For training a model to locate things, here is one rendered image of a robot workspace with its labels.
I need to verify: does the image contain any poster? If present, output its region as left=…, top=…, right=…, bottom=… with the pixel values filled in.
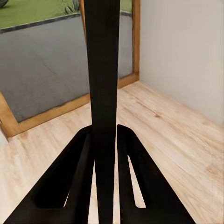
left=84, top=0, right=120, bottom=224

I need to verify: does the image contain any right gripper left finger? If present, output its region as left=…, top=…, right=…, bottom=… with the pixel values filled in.
left=3, top=125, right=95, bottom=224

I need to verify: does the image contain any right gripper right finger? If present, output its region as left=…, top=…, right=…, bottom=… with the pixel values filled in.
left=118, top=124, right=196, bottom=224

